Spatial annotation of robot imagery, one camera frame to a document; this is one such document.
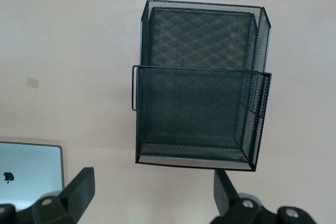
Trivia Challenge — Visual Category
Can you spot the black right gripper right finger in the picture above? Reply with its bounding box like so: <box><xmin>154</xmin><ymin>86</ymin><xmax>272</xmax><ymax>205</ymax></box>
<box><xmin>211</xmin><ymin>169</ymin><xmax>263</xmax><ymax>224</ymax></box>

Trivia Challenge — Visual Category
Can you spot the black mesh two-tier tray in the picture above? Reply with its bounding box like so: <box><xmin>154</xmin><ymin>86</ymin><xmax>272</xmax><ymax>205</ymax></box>
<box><xmin>130</xmin><ymin>0</ymin><xmax>273</xmax><ymax>173</ymax></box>

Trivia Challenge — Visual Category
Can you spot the silver laptop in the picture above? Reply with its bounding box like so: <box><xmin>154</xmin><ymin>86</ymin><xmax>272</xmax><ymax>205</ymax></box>
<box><xmin>0</xmin><ymin>141</ymin><xmax>65</xmax><ymax>210</ymax></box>

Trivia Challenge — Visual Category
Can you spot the small tape patch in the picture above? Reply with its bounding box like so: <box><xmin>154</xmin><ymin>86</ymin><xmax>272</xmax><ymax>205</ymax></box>
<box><xmin>26</xmin><ymin>77</ymin><xmax>40</xmax><ymax>89</ymax></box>

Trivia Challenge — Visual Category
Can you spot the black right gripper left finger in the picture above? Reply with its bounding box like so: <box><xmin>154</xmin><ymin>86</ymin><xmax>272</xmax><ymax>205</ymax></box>
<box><xmin>31</xmin><ymin>166</ymin><xmax>96</xmax><ymax>224</ymax></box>

